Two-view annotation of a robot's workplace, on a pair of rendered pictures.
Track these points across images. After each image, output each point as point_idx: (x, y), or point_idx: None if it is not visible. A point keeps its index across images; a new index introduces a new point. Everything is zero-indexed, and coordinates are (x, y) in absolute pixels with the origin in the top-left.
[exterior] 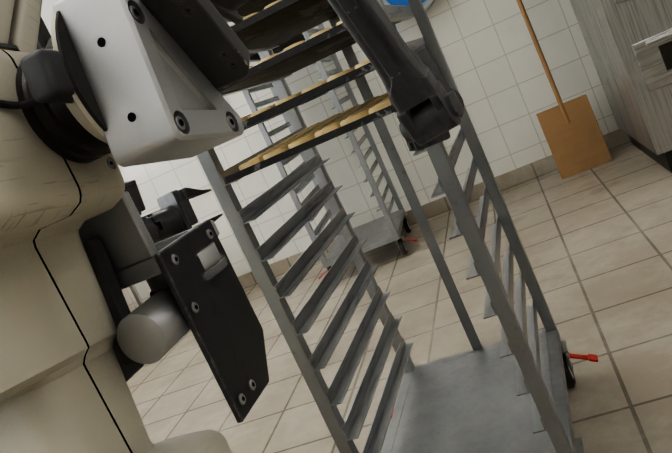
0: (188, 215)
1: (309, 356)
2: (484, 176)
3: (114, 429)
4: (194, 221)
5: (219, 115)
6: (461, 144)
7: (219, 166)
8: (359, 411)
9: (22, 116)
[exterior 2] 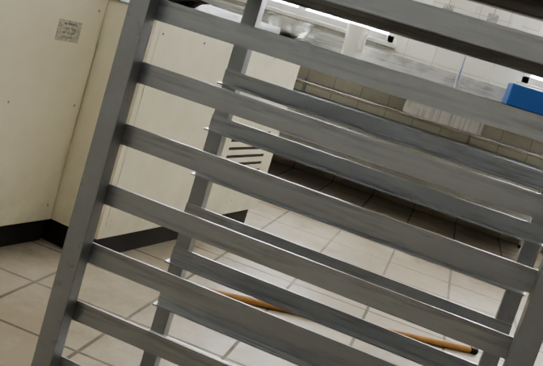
0: None
1: (193, 204)
2: (521, 317)
3: None
4: None
5: None
6: (460, 188)
7: None
8: (208, 321)
9: None
